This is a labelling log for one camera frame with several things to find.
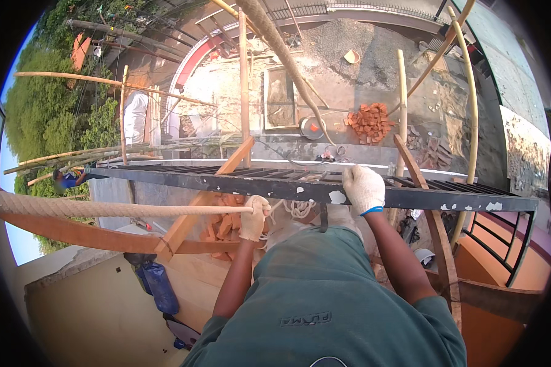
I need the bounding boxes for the person's right hand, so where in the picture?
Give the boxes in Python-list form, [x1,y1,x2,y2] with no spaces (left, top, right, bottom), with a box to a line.
[342,164,386,216]

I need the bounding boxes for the person's left hand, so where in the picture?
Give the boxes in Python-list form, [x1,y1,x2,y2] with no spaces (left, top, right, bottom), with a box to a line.
[239,195,272,242]

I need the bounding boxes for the black metal grate railing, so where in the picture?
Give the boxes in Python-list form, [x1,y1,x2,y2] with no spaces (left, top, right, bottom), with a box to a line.
[85,164,540,288]

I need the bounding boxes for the pile of orange bricks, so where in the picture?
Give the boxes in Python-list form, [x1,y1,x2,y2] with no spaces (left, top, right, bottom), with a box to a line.
[199,193,270,262]

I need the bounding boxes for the heap of red bricks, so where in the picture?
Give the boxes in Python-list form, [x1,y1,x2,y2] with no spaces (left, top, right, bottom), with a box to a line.
[343,102,396,146]

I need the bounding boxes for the round metal basin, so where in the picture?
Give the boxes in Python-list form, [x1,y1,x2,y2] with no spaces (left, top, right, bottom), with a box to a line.
[299,116,327,141]

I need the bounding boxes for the straight diagonal wooden plank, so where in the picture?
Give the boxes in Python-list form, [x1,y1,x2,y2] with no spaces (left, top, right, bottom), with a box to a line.
[155,135,256,262]

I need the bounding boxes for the short upright bamboo pole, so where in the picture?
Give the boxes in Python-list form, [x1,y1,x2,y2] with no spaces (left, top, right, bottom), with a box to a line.
[395,49,408,180]

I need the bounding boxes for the person's body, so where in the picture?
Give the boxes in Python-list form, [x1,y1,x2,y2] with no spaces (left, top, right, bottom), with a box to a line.
[181,225,467,367]

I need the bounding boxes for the rectangular mortar trough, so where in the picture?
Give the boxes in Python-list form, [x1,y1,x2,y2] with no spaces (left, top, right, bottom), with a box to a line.
[262,66,299,131]

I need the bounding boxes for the curved wooden plank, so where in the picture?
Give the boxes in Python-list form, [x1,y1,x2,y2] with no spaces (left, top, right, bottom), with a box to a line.
[393,133,463,332]

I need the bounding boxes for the heap of grey gravel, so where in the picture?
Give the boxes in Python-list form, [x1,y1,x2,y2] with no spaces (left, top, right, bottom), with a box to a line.
[298,17,438,91]

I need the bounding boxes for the blue plastic bag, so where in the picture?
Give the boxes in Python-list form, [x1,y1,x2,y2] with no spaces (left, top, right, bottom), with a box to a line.
[135,261,180,316]

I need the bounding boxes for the long curved bamboo pole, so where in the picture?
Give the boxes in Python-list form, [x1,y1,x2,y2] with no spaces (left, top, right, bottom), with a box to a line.
[446,6,481,250]

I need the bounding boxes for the slanted bamboo pole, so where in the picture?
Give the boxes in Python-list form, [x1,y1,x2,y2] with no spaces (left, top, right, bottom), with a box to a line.
[388,0,477,116]

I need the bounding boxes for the thin upright bamboo pole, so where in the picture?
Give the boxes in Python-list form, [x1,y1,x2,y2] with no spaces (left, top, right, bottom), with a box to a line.
[119,65,130,166]

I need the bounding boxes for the bundle of bamboo poles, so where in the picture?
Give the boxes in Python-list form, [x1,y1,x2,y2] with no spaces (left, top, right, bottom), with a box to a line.
[3,136,242,176]

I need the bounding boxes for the long curved wooden beam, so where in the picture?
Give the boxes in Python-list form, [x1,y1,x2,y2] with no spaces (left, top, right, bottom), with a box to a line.
[0,179,268,256]

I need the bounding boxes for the horizontal bamboo pole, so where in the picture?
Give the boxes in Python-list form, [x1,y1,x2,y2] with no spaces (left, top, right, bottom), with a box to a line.
[13,71,217,108]

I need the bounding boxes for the green trees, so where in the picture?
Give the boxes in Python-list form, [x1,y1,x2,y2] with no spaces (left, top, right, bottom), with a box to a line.
[4,0,121,254]

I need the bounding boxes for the thin white rope coil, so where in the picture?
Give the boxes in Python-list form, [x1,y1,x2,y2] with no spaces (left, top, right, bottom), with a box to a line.
[281,198,318,220]

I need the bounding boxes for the upright wooden post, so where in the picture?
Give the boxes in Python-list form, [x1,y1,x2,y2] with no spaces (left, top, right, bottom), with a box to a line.
[237,8,253,169]

